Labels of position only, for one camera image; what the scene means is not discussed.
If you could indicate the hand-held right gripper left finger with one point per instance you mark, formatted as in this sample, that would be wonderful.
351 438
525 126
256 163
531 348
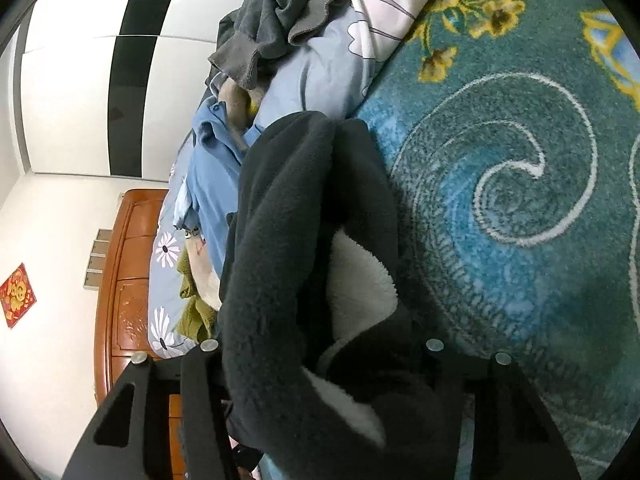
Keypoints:
205 385

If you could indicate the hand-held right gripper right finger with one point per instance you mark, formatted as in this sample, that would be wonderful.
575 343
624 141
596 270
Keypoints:
442 365

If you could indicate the black fleece garment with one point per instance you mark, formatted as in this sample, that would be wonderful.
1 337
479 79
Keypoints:
280 260

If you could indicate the olive green garment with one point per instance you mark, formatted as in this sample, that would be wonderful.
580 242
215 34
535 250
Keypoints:
197 320

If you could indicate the cream garment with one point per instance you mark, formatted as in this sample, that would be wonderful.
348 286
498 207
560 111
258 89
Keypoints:
207 280

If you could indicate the teal floral blanket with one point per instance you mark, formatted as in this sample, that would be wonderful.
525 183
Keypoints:
525 260

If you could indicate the brown wooden headboard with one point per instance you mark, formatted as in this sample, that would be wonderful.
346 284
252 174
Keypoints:
130 270

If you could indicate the blue shirt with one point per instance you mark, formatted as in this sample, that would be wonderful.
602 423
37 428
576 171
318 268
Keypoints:
215 185

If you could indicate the yellow cloth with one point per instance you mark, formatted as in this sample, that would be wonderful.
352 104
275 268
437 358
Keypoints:
254 106

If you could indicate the light blue floral quilt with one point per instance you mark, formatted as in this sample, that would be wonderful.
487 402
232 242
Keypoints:
320 70

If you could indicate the grey garment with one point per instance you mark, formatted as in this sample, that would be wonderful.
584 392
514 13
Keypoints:
280 10

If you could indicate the grey wall switch plate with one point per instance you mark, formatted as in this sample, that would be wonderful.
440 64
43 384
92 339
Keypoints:
105 235
95 263
92 280
99 248

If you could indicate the red wall decoration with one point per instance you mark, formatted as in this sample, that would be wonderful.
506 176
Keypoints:
17 296

